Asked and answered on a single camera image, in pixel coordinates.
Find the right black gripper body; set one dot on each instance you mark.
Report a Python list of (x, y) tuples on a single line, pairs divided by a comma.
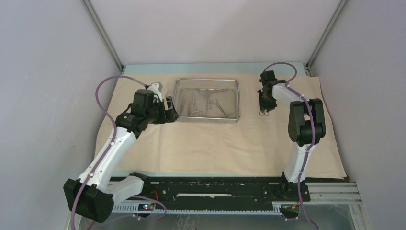
[(266, 102)]

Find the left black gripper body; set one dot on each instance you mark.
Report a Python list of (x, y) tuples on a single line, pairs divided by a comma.
[(157, 114)]

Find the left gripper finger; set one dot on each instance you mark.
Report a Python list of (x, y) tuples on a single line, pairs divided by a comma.
[(170, 104), (171, 116)]

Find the beige wrapping cloth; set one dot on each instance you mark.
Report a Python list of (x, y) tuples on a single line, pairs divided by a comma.
[(253, 146)]

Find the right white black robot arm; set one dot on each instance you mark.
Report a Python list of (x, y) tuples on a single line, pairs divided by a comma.
[(306, 124)]

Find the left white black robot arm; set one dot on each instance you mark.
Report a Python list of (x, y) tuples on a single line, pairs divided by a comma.
[(92, 195)]

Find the metal mesh instrument tray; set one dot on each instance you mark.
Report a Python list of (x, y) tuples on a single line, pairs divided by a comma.
[(200, 100)]

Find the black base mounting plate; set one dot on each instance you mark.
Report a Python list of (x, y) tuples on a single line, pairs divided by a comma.
[(222, 193)]

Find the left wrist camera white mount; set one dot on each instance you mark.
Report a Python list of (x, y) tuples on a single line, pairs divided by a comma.
[(156, 88)]

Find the aluminium frame rail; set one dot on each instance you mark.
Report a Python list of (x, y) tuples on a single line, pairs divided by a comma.
[(322, 192)]

